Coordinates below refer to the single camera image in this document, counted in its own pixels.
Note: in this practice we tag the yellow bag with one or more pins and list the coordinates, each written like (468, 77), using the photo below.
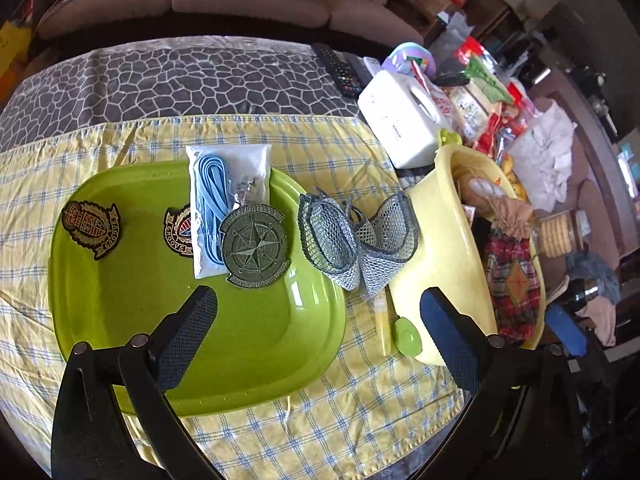
(7, 40)

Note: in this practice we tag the tan rounded object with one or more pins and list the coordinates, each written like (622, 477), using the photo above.
(480, 185)

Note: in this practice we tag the stack of round biscuits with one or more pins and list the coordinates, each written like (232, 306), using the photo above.
(555, 232)

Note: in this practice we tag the green plastic tray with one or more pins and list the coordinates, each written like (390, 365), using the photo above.
(250, 340)

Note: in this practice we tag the grey mesh bag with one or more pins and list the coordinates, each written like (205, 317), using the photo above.
(350, 240)

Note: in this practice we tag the round grey compass patch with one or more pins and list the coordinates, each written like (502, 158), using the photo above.
(252, 247)

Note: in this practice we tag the blue-grey cloth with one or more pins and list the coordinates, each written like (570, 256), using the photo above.
(592, 270)

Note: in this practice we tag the white plastic box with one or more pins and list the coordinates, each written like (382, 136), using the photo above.
(400, 115)

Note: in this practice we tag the pale yellow plastic basin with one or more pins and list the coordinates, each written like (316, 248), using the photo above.
(440, 240)

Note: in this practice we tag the yellow tube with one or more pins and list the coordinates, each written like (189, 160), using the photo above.
(382, 325)

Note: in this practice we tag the crumpled white plastic bag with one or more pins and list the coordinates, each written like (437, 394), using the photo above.
(542, 145)

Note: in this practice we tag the yellow checked cloth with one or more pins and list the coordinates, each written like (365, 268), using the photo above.
(325, 435)

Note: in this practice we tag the red plaid pouch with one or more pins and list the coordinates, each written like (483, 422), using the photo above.
(515, 280)

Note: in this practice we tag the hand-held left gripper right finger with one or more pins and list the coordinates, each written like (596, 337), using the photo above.
(450, 340)

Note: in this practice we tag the grey stone-pattern blanket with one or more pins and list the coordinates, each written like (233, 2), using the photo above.
(150, 85)

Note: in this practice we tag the white remote control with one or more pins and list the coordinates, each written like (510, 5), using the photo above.
(372, 65)

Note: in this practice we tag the black remote control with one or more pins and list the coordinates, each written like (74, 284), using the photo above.
(359, 69)
(332, 67)

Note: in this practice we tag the purple round container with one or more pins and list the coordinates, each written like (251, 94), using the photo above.
(410, 55)

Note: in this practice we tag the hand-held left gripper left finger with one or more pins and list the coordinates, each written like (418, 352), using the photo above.
(185, 340)

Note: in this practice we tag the pile of snack packets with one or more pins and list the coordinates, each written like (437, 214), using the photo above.
(480, 100)

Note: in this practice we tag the brown sofa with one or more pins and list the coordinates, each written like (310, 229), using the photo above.
(250, 15)

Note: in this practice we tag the embroidered crest patch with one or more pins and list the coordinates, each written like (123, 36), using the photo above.
(179, 232)
(90, 227)

